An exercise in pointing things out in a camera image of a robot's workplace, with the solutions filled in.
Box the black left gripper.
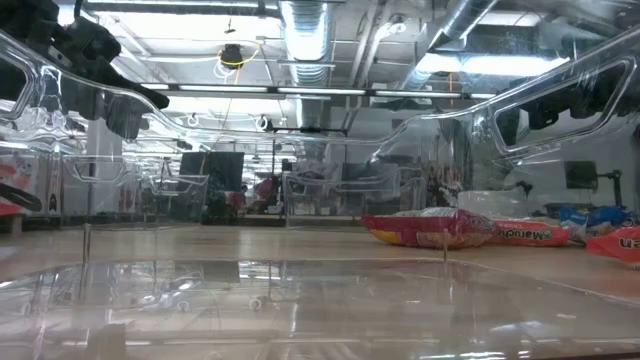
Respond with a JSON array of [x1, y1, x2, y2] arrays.
[[49, 17, 171, 141]]

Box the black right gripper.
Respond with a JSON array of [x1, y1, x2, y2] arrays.
[[497, 64, 621, 147]]

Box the orange Maruchan noodle pack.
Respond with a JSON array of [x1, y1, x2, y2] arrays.
[[487, 218, 572, 248], [585, 225, 640, 266]]

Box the blue Maruchan noodle pack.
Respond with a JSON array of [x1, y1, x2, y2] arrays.
[[558, 205, 639, 245]]

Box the red Maruchan noodle pack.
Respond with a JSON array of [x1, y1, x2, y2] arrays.
[[360, 207, 497, 250]]

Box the black monitor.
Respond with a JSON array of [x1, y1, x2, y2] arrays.
[[563, 160, 599, 191]]

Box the white plant pot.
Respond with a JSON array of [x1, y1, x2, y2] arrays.
[[457, 189, 530, 220]]

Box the clear plastic bin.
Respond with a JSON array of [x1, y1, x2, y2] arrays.
[[0, 24, 640, 360], [62, 153, 210, 229]]

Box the black room screen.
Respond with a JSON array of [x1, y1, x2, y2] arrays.
[[179, 151, 245, 194]]

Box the black ceiling device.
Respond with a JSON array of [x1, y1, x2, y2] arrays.
[[219, 43, 246, 70]]

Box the ceiling light strip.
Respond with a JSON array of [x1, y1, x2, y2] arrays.
[[139, 82, 496, 100]]

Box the silver ceiling duct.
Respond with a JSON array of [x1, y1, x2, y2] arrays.
[[399, 0, 501, 94], [277, 0, 335, 151]]

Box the yellow hanging cable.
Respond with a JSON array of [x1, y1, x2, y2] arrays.
[[199, 43, 262, 176]]

